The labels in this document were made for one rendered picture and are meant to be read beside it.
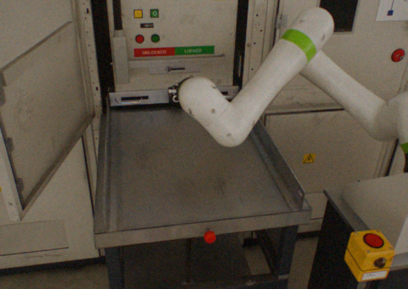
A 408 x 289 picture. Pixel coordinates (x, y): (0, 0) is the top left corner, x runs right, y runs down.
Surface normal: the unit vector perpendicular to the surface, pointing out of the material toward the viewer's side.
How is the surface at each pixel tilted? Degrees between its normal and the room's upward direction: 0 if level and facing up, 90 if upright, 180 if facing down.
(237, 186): 0
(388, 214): 90
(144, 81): 90
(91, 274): 0
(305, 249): 0
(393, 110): 91
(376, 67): 90
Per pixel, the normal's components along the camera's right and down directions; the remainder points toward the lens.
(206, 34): 0.18, 0.51
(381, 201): -0.96, 0.11
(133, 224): 0.03, -0.86
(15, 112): 0.99, 0.07
